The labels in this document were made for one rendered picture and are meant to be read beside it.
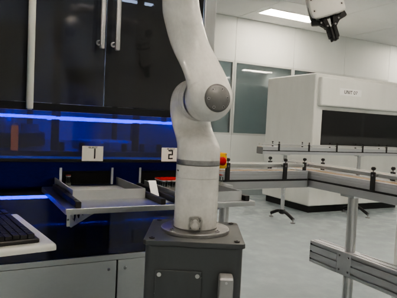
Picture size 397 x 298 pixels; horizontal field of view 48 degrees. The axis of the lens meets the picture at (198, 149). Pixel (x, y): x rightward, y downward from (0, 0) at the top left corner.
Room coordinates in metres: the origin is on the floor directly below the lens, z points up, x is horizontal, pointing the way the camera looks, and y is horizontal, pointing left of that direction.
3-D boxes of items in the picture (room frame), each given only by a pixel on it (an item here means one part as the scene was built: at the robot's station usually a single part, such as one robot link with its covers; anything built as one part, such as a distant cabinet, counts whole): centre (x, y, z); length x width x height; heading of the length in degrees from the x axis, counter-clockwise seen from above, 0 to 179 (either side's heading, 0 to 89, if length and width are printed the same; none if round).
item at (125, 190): (1.72, 0.38, 0.90); 0.34 x 0.26 x 0.04; 28
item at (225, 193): (1.77, 0.02, 0.90); 0.34 x 0.26 x 0.04; 28
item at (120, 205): (1.74, 0.20, 0.87); 0.70 x 0.48 x 0.02; 118
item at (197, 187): (1.25, 0.00, 0.95); 0.19 x 0.19 x 0.18
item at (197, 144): (1.28, 0.01, 1.16); 0.19 x 0.12 x 0.24; 23
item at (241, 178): (2.36, -0.28, 0.92); 0.69 x 0.16 x 0.16; 118
